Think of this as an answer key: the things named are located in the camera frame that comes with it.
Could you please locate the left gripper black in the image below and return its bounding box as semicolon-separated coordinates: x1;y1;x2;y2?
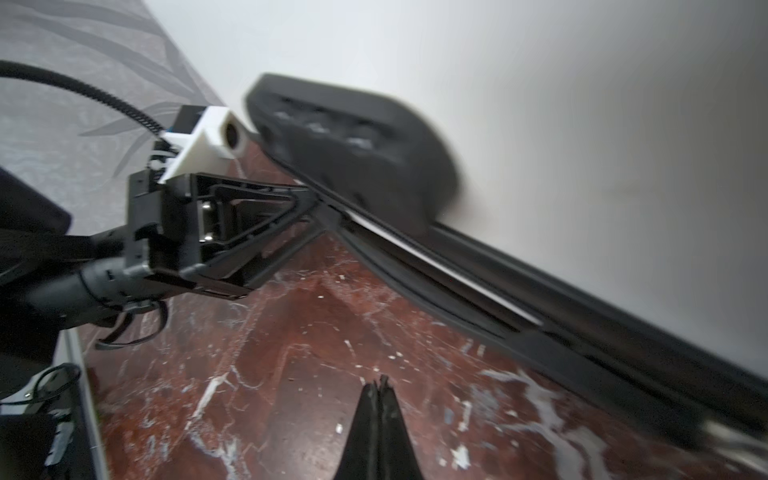
122;170;324;300

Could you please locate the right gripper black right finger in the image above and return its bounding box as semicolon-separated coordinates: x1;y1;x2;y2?
378;375;423;480

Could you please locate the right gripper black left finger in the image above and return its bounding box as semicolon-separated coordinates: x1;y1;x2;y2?
333;382;380;480

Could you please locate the white hard-shell suitcase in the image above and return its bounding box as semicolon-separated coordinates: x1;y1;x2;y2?
147;1;767;452

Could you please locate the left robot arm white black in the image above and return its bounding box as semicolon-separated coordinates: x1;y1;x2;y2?
1;61;322;358

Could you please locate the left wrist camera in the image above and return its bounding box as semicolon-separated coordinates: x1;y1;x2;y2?
156;105;251;184

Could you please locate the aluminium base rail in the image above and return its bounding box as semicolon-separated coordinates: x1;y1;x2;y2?
0;329;112;480

